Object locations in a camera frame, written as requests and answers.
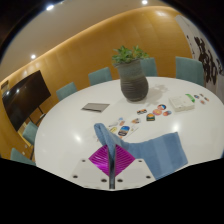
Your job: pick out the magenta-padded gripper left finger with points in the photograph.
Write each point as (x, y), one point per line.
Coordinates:
(90, 173)

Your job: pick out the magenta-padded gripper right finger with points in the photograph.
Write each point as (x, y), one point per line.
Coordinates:
(133, 173)

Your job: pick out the blue towel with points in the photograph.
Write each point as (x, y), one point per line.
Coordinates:
(160, 150)

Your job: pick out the white sheet of colourful stickers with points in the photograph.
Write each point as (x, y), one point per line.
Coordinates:
(124, 130)

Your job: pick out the small orange sticker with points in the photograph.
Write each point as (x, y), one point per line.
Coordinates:
(135, 121)

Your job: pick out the dark shield-shaped sticker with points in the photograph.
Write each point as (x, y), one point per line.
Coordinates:
(150, 117)

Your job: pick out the dark rectangular sticker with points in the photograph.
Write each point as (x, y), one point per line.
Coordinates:
(142, 111)

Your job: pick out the red and blue oval sticker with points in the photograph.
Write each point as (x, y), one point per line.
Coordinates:
(167, 113)

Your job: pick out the blue and orange round sticker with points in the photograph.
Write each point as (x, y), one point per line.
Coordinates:
(161, 107)

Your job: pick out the white flat box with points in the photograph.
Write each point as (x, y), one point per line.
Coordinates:
(180, 103)

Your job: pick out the green plant in grey pot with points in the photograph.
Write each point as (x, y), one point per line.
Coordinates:
(133, 83)

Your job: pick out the green marker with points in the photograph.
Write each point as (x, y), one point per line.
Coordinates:
(190, 97)

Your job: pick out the teal chairs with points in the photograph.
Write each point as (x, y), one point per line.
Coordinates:
(100, 76)

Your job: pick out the black screen on stand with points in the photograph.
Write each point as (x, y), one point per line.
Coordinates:
(25, 98)

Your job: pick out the white calligraphy folding screen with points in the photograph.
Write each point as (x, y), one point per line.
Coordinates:
(206, 60)

